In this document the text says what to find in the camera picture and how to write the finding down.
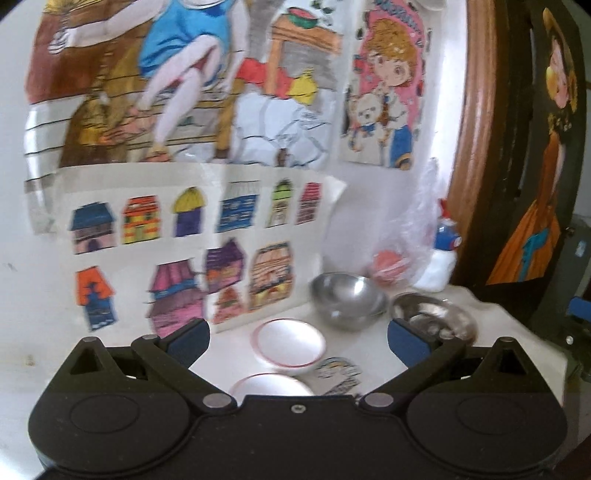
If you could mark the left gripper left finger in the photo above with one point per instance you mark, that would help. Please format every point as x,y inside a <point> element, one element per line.
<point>167,361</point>

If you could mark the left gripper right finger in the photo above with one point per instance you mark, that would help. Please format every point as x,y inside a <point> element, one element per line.
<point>426,359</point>

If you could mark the deep stainless steel bowl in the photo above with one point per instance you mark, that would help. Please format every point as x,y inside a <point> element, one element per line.
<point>348,302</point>

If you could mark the white bowl red rim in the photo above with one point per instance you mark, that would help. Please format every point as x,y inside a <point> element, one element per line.
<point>288,346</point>
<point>272,384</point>

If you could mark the shallow stainless steel plate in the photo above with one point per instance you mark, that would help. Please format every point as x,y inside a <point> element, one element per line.
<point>436,318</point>

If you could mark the white blue water bottle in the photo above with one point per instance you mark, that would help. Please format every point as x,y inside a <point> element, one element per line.
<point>444,254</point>

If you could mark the white printed table cloth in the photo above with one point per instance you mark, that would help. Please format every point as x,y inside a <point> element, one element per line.
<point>230,356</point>

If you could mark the clear plastic bag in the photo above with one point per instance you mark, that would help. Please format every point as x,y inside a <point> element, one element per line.
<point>406,243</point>

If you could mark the houses drawing paper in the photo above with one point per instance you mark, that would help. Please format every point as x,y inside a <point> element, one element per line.
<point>146,248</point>

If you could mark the orange dress figure painting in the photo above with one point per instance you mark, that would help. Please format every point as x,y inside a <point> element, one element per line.
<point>555,142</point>

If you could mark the girl with dog drawing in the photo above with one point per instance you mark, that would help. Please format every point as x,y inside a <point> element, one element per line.
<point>384,98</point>

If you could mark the large coloured figure drawing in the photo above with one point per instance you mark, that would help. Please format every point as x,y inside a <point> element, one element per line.
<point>240,82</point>

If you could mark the brown wooden door frame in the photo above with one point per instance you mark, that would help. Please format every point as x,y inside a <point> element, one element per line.
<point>481,133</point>

